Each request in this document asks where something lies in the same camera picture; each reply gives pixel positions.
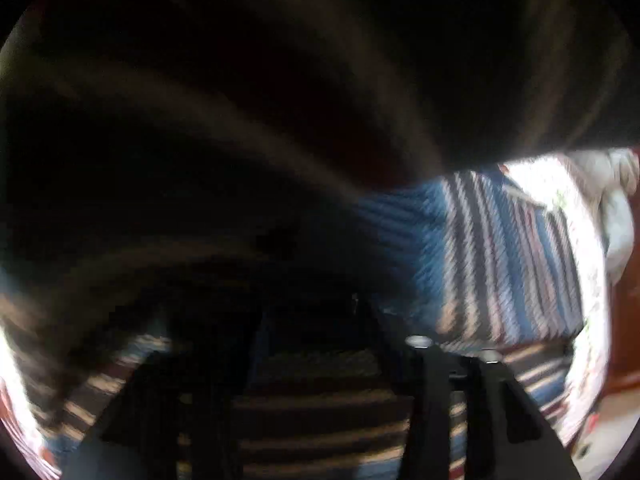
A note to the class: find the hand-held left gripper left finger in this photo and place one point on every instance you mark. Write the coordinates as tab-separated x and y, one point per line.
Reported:
150	410

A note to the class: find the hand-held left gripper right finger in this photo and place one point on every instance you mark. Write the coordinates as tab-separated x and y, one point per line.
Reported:
432	400

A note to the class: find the striped knit sweater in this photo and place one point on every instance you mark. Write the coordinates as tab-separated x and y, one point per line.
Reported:
475	260

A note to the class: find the floral quilted bedspread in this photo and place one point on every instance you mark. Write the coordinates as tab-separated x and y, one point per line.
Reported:
590	360

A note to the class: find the grey-green comforter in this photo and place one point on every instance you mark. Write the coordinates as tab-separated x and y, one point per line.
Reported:
617	210

